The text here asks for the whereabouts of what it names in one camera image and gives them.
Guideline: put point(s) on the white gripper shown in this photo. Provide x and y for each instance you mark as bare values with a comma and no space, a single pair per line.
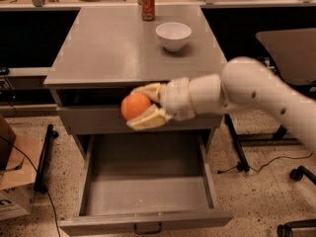
176,98

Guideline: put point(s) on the orange fruit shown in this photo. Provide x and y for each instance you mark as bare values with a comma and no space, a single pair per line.
134,105

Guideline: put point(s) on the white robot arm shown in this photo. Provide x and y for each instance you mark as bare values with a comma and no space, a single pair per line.
211,94

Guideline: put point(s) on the grey drawer cabinet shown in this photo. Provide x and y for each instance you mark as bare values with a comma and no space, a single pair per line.
110,50

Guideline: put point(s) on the grey top drawer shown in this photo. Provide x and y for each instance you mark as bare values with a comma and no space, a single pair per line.
103,119

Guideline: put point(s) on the open grey middle drawer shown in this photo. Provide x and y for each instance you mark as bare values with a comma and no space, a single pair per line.
145,183

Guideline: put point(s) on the white ceramic bowl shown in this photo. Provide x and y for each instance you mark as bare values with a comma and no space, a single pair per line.
173,36

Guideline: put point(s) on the black right floor bar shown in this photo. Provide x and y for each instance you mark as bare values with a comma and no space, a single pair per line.
242,165

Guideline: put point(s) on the black floor bar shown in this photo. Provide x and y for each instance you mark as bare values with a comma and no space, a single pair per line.
51,134
242,165

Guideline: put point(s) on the orange soda can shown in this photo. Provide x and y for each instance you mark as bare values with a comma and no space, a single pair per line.
148,10

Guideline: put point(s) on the black left floor bar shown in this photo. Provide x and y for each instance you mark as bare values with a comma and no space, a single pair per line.
51,134

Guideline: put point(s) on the brown cardboard box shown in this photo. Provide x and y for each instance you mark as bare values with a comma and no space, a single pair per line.
19,155

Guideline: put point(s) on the dark office chair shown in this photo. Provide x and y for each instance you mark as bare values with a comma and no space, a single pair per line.
293,51

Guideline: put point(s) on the black caster wheel leg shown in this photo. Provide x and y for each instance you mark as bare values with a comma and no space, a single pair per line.
297,174

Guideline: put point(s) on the black chair base bottom right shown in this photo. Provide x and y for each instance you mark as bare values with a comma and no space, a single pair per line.
285,230

